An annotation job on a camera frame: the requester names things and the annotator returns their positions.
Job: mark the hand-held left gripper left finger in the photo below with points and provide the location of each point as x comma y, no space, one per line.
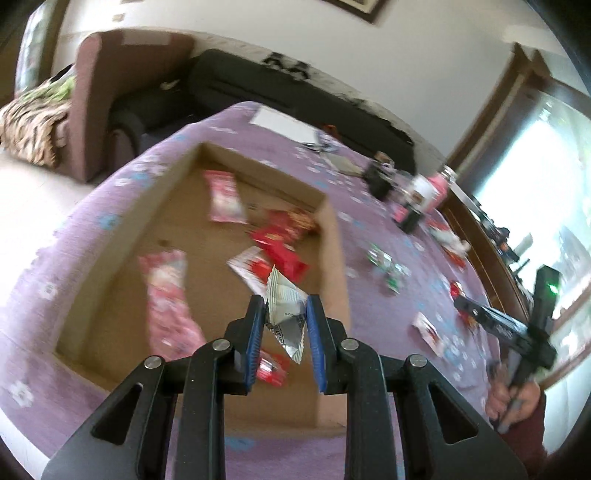
256,341

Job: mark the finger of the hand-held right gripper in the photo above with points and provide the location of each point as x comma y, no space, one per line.
485,318

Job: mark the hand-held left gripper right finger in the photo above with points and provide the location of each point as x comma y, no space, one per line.
316,341

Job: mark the green white triangular snack packet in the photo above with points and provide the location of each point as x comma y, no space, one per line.
286,318
378,256
396,278

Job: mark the large red snack bag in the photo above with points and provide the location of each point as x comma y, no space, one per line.
457,290

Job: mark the white red snack packet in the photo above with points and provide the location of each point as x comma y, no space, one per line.
427,330
249,265

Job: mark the long pink snack packet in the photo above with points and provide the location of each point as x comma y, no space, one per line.
168,304

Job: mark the red yellow snack packet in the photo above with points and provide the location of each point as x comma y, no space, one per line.
277,233

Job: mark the red brown triangular snack packet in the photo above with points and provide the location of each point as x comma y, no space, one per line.
302,219

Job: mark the short pink snack packet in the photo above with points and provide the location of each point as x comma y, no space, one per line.
224,196

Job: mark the cardboard box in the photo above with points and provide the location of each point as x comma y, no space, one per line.
115,286

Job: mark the person's right forearm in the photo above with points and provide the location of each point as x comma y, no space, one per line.
531,443

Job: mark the person's right hand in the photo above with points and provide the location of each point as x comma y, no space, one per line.
501,401

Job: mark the wooden cabinet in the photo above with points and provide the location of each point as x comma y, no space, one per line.
480,249

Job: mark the white cloth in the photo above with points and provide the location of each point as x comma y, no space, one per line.
448,236

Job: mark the floral purple tablecloth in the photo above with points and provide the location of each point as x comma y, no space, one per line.
392,392

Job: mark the black object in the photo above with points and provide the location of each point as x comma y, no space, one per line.
410,219

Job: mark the pink sleeved bottle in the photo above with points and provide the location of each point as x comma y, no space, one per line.
442,183

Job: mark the white plastic jar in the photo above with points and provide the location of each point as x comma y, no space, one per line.
420,187

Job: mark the black holder device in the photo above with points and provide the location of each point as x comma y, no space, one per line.
378,181

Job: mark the grey pad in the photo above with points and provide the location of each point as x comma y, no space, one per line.
344,165

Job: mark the pliers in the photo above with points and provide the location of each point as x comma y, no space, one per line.
318,146

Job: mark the white paper sheet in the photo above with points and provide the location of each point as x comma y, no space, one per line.
284,124

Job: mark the black sofa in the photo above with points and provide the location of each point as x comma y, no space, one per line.
240,83

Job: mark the black clamp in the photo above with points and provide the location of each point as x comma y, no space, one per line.
302,70
277,60

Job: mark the brown armchair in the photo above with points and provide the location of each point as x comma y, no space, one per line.
101,92

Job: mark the patterned blanket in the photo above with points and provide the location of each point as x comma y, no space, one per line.
32,134

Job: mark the green cushion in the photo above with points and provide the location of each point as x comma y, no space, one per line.
32,50

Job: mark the framed wall picture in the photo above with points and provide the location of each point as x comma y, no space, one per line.
355,7

